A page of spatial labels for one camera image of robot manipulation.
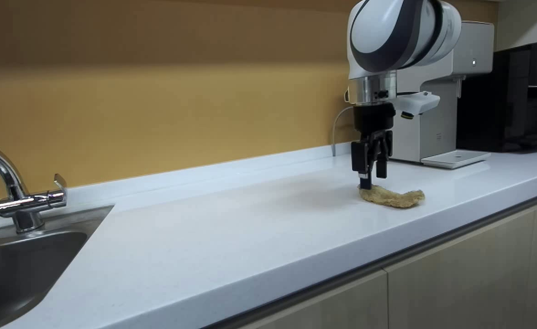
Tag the stainless steel sink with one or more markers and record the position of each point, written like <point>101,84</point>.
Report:
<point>18,267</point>

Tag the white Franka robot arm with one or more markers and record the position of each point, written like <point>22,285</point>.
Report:
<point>389,29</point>

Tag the black coffee machine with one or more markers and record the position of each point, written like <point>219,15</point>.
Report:
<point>506,97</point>

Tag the narrow beige base cabinet door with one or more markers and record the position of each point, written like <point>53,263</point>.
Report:
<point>342,307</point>

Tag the chrome sink faucet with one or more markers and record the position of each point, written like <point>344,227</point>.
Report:
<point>20,201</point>

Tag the wide beige base cabinet door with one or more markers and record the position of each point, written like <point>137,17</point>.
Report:
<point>470,274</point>

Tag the tan wiping cloth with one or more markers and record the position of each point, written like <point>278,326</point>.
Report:
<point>397,198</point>

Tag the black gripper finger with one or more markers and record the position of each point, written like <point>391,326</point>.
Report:
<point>382,157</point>
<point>364,165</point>

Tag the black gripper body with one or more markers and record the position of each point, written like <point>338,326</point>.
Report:
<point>373,121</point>

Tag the white water dispenser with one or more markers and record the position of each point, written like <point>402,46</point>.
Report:
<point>426,139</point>

